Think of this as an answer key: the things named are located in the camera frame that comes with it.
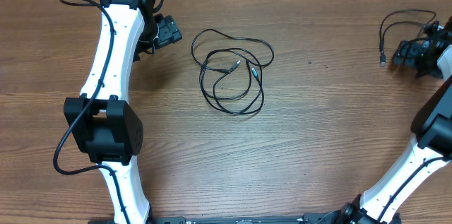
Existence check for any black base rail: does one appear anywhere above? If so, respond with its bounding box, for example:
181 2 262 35
88 211 403 224

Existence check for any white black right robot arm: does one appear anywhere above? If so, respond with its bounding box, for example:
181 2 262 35
320 21 451 223

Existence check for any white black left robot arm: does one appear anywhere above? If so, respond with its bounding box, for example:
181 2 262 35
53 0 182 223

